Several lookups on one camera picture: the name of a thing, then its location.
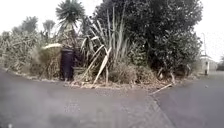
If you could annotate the row of flax bushes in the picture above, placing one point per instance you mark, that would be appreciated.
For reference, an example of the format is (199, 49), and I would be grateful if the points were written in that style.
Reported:
(20, 50)

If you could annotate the pale building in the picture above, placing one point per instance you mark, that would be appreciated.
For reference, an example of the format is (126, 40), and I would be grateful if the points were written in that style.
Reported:
(207, 63)

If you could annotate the grey asphalt path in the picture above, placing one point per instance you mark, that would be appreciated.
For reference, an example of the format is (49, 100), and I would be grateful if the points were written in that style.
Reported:
(110, 106)

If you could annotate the large dark green tree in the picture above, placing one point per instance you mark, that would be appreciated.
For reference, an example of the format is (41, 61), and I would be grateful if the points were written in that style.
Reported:
(166, 33)

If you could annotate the flax bush clump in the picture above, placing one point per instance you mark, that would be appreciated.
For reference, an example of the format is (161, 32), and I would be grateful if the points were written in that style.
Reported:
(103, 50)

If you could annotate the dry leaf litter strip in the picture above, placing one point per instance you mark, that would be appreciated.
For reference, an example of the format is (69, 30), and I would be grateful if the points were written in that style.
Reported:
(133, 85)

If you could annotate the pole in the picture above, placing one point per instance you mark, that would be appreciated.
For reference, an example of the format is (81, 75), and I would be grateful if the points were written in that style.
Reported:
(204, 43)

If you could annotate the cabbage tree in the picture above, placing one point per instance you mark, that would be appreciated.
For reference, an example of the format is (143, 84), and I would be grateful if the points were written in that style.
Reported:
(70, 16)

